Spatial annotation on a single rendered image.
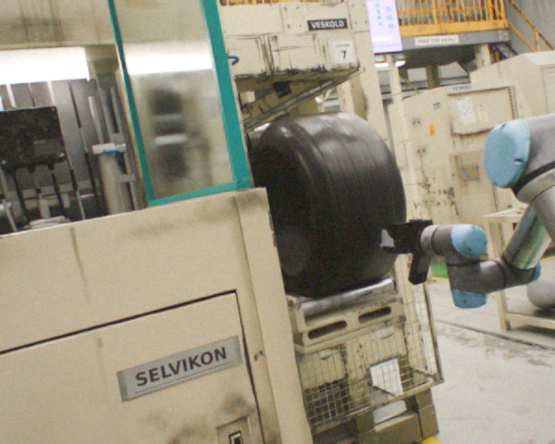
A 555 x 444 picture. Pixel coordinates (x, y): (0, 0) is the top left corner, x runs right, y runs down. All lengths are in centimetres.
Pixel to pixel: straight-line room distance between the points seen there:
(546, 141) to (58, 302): 81
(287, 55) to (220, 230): 139
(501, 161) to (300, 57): 113
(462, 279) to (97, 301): 89
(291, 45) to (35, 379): 159
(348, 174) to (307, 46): 69
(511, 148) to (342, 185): 58
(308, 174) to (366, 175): 16
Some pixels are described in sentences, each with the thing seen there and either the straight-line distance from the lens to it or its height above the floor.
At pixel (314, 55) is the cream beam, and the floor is 170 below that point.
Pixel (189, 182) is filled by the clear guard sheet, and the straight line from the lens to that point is 92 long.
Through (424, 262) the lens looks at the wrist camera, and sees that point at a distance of 147.
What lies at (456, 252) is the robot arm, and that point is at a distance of 132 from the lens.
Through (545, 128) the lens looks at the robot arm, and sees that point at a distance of 108.
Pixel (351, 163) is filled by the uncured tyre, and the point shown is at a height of 129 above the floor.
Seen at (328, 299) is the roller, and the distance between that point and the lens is 163.
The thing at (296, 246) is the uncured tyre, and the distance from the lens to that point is 200.
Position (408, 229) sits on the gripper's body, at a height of 109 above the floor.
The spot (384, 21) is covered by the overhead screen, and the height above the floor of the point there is 263.
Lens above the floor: 127
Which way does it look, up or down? 4 degrees down
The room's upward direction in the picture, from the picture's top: 10 degrees counter-clockwise
